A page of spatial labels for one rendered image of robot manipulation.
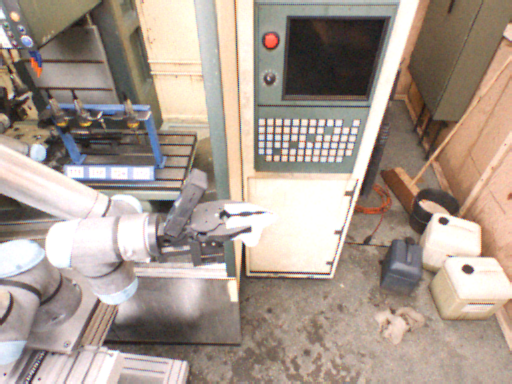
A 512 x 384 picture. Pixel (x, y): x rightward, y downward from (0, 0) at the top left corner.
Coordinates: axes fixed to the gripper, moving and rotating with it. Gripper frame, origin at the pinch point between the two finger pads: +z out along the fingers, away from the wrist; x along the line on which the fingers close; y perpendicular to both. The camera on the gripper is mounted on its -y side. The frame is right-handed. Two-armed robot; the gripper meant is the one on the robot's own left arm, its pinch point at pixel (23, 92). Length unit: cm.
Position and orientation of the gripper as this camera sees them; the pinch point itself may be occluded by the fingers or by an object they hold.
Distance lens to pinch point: 197.0
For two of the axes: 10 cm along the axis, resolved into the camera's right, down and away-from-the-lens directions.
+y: 0.0, 7.0, 7.1
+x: 10.0, 0.2, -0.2
